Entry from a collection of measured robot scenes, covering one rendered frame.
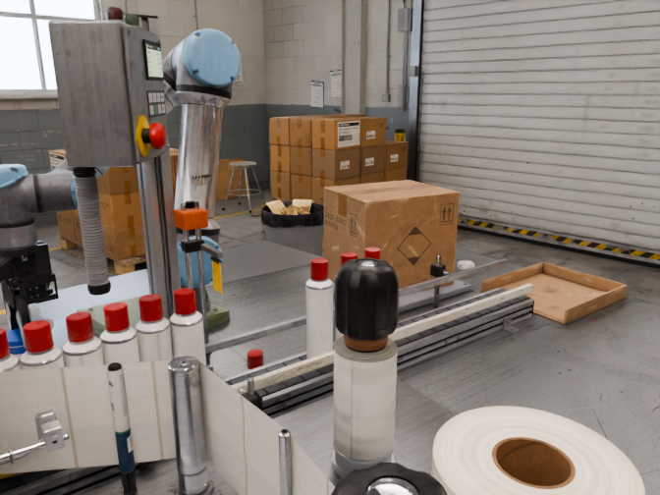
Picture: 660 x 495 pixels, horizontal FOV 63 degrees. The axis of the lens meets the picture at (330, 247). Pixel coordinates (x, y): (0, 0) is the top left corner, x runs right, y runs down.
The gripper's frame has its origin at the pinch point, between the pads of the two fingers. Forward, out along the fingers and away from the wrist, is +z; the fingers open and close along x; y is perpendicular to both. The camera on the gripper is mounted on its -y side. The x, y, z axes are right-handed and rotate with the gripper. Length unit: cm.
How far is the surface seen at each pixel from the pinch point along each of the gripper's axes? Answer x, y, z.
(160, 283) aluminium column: -29.3, 16.2, -16.1
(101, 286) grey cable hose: -31.6, 5.1, -19.1
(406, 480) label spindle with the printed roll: -99, -5, -28
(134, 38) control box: -39, 11, -56
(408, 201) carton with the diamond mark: -31, 86, -21
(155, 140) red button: -42, 11, -42
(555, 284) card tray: -55, 128, 6
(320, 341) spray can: -47, 38, -3
